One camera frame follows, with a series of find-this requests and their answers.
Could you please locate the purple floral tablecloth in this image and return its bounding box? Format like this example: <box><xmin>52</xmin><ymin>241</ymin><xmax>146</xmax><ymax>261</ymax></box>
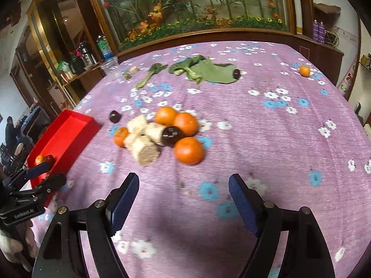
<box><xmin>30</xmin><ymin>41</ymin><xmax>371</xmax><ymax>278</ymax></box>

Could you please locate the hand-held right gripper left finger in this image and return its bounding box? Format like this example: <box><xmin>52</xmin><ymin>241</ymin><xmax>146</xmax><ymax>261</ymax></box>
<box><xmin>37</xmin><ymin>173</ymin><xmax>140</xmax><ymax>278</ymax></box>

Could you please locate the large green leaf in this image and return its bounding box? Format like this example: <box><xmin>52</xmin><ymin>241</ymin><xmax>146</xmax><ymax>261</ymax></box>
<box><xmin>185</xmin><ymin>58</ymin><xmax>235</xmax><ymax>84</ymax></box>

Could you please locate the red box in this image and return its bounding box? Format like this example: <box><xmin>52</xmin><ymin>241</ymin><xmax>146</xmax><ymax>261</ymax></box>
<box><xmin>27</xmin><ymin>109</ymin><xmax>102</xmax><ymax>207</ymax></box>

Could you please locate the wooden sideboard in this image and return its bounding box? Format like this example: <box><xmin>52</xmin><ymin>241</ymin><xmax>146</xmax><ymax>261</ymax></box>
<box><xmin>62</xmin><ymin>61</ymin><xmax>108</xmax><ymax>100</ymax></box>

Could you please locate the clear plastic cup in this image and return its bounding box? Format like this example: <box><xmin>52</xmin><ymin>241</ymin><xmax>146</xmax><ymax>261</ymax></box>
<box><xmin>100</xmin><ymin>56</ymin><xmax>119</xmax><ymax>81</ymax></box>

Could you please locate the black and silver thermos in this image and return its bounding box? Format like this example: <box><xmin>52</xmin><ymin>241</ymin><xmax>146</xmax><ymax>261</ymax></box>
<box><xmin>79</xmin><ymin>42</ymin><xmax>97</xmax><ymax>64</ymax></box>

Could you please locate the green label water bottle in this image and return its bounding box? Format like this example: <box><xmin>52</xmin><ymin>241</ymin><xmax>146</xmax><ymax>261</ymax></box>
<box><xmin>96</xmin><ymin>35</ymin><xmax>113</xmax><ymax>60</ymax></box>

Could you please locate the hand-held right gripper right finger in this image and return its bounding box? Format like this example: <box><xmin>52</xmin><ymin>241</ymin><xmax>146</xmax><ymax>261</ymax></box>
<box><xmin>228</xmin><ymin>174</ymin><xmax>334</xmax><ymax>278</ymax></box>

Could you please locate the green packet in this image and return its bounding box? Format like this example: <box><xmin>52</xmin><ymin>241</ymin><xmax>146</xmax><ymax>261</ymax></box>
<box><xmin>56</xmin><ymin>61</ymin><xmax>73</xmax><ymax>82</ymax></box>

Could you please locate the black mug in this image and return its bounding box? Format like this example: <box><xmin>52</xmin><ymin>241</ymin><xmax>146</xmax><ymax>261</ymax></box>
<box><xmin>70</xmin><ymin>55</ymin><xmax>86</xmax><ymax>75</ymax></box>

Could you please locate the glass case with artificial plants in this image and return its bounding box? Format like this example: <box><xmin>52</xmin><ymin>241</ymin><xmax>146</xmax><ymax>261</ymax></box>
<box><xmin>87</xmin><ymin>0</ymin><xmax>296</xmax><ymax>51</ymax></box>

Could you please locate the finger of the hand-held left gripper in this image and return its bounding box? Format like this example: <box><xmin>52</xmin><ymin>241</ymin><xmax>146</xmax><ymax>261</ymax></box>
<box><xmin>1</xmin><ymin>161</ymin><xmax>52</xmax><ymax>190</ymax></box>
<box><xmin>17</xmin><ymin>174</ymin><xmax>67</xmax><ymax>206</ymax></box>

